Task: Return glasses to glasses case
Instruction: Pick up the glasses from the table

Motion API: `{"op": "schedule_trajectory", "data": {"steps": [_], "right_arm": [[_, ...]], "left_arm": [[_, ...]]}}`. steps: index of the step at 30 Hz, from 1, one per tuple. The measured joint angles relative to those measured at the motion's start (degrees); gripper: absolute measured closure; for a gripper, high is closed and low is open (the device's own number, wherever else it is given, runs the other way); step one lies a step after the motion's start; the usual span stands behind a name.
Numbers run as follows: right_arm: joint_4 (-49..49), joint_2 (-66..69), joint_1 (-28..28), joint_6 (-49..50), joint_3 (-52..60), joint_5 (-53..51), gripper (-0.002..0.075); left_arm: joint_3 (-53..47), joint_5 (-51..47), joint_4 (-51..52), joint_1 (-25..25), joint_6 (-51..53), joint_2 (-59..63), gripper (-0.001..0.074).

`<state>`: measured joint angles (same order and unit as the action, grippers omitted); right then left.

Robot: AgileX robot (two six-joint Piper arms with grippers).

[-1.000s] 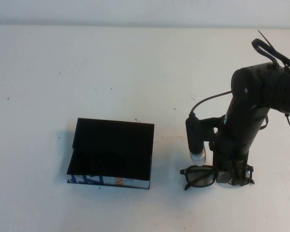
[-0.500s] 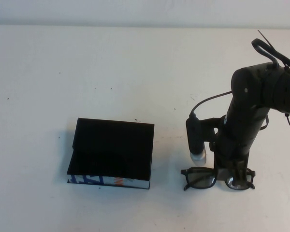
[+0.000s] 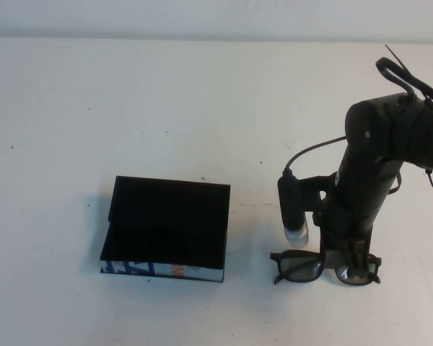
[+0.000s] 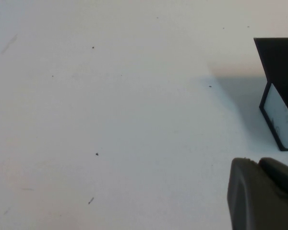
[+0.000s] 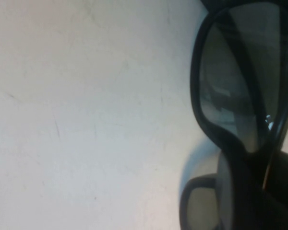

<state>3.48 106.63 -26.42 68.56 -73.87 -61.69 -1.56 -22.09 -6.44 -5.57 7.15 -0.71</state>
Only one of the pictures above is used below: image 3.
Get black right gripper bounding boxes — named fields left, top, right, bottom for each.
left=312, top=143, right=402, bottom=280

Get black framed glasses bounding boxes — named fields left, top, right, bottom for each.
left=269, top=249, right=382, bottom=285

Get black glasses case blue print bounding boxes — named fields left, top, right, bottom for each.
left=99, top=175, right=232, bottom=283

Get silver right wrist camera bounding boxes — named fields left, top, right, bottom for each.
left=277, top=169, right=310, bottom=248

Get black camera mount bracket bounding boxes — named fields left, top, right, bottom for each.
left=297, top=175, right=329, bottom=203

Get flat black gripper cable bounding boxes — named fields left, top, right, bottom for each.
left=388, top=172, right=403, bottom=195

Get thick black camera cable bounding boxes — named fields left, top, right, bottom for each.
left=283, top=56, right=433, bottom=174

